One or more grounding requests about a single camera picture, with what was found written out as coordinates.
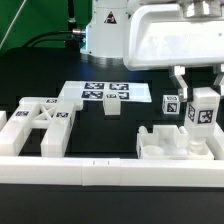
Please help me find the white chair seat part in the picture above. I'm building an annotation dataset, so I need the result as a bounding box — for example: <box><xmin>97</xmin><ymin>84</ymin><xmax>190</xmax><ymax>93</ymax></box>
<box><xmin>136</xmin><ymin>125</ymin><xmax>214</xmax><ymax>160</ymax></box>

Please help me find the white left fence block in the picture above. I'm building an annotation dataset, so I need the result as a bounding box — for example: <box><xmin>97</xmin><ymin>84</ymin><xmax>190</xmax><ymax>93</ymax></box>
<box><xmin>0</xmin><ymin>111</ymin><xmax>7</xmax><ymax>131</ymax></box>

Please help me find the black cable connector post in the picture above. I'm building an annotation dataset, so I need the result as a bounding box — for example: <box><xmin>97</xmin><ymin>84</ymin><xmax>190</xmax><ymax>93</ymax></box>
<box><xmin>65</xmin><ymin>0</ymin><xmax>86</xmax><ymax>50</ymax></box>

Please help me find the black cable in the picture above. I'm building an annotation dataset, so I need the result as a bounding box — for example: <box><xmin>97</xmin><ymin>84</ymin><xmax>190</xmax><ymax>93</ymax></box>
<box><xmin>23</xmin><ymin>30</ymin><xmax>75</xmax><ymax>48</ymax></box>

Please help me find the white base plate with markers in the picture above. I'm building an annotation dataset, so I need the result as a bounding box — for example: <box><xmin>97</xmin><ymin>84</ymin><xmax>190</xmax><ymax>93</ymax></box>
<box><xmin>59</xmin><ymin>81</ymin><xmax>152</xmax><ymax>103</ymax></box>

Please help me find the white chair back frame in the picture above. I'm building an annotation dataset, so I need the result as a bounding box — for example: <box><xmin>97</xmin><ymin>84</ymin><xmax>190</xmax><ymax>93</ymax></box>
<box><xmin>0</xmin><ymin>97</ymin><xmax>83</xmax><ymax>158</ymax></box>

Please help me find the white diagonal rod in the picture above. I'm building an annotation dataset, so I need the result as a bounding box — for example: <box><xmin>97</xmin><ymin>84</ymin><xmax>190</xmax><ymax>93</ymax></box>
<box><xmin>0</xmin><ymin>0</ymin><xmax>27</xmax><ymax>51</ymax></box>

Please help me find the white right fence bar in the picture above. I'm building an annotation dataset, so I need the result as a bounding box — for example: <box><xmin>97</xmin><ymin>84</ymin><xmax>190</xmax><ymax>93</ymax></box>
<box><xmin>207</xmin><ymin>124</ymin><xmax>224</xmax><ymax>160</ymax></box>

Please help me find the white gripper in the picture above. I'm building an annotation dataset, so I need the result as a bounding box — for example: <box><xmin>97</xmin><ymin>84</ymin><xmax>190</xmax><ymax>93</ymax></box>
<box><xmin>123</xmin><ymin>3</ymin><xmax>224</xmax><ymax>102</ymax></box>

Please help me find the white fence bar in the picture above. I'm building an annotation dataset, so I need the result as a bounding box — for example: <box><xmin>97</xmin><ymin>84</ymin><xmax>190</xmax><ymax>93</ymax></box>
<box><xmin>207</xmin><ymin>124</ymin><xmax>224</xmax><ymax>160</ymax></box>
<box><xmin>0</xmin><ymin>156</ymin><xmax>224</xmax><ymax>187</ymax></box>

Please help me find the white cube near marker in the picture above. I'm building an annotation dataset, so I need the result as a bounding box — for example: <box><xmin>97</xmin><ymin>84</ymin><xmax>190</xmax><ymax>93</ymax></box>
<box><xmin>162</xmin><ymin>95</ymin><xmax>180</xmax><ymax>114</ymax></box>

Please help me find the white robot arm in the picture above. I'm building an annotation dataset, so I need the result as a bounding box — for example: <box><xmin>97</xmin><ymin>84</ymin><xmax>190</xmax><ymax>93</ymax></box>
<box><xmin>81</xmin><ymin>0</ymin><xmax>224</xmax><ymax>101</ymax></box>

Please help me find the white front fence bar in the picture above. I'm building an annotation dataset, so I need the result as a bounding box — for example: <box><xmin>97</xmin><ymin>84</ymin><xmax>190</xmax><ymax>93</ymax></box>
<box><xmin>0</xmin><ymin>156</ymin><xmax>224</xmax><ymax>187</ymax></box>

